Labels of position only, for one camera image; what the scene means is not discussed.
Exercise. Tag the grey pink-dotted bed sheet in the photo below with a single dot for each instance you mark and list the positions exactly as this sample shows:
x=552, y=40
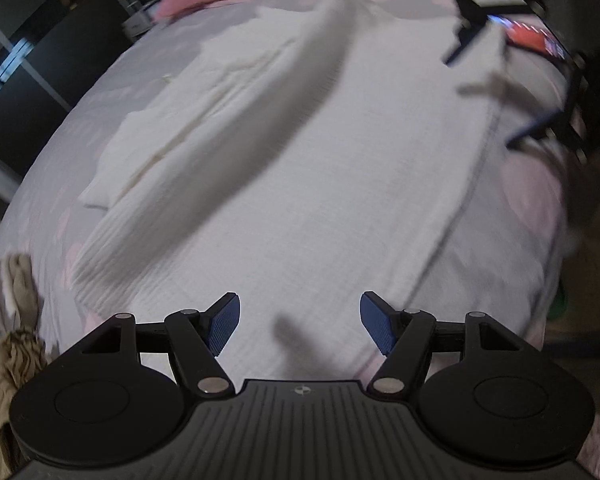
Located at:
x=525, y=200

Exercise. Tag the colourful printed box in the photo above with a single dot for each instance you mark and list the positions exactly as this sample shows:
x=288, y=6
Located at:
x=535, y=40

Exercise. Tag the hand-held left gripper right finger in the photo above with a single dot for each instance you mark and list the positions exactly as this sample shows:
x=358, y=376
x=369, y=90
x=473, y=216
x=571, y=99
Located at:
x=377, y=322

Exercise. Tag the white crinkled garment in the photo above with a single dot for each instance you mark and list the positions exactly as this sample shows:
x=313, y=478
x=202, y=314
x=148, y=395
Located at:
x=305, y=185

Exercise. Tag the beige knitted folded garment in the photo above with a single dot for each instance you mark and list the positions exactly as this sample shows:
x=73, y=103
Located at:
x=24, y=285

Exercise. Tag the dark sliding-door wardrobe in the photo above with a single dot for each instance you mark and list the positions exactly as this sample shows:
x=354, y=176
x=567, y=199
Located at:
x=30, y=35

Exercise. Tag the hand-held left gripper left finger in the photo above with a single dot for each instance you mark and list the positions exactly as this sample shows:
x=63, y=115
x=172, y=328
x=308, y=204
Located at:
x=225, y=322

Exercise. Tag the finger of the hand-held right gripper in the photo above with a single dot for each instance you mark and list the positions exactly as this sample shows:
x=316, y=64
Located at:
x=462, y=45
x=532, y=130

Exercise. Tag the white bedside box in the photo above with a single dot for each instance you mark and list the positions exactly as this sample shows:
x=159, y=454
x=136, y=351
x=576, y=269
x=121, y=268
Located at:
x=139, y=22

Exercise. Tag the tan striped garment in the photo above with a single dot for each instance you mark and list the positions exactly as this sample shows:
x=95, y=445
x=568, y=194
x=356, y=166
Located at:
x=5, y=385

